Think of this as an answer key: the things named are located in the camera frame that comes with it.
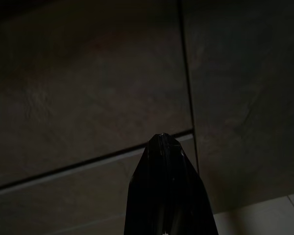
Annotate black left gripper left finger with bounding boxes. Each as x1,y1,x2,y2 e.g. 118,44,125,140
123,133,166,235

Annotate grey-brown cabinet drawer front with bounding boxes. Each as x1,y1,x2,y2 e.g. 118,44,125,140
0,133,199,235

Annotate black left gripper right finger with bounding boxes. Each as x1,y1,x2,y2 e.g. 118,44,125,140
161,132,219,235

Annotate grey-brown cabinet door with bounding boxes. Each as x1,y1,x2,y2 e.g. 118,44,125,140
178,0,294,214

